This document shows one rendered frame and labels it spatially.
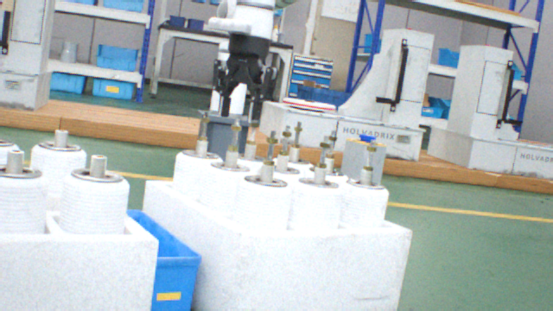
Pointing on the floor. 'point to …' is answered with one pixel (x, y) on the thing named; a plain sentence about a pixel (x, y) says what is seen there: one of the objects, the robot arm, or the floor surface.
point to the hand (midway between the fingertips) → (238, 112)
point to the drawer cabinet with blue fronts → (298, 66)
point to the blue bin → (170, 267)
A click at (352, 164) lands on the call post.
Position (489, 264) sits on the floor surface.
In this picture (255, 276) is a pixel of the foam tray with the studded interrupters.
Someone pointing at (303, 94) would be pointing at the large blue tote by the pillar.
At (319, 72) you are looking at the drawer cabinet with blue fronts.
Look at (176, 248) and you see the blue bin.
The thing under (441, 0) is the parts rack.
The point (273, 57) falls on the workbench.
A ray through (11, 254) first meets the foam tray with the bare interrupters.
